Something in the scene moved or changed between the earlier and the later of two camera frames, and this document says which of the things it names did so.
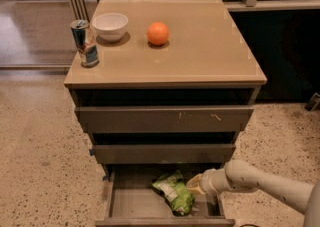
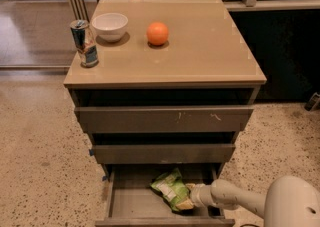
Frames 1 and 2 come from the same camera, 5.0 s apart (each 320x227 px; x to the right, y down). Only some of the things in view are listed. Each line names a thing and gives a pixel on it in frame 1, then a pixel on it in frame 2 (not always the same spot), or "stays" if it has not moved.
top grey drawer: (168, 119) stays
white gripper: (209, 182) → (199, 195)
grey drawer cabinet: (175, 86) stays
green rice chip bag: (175, 191) stays
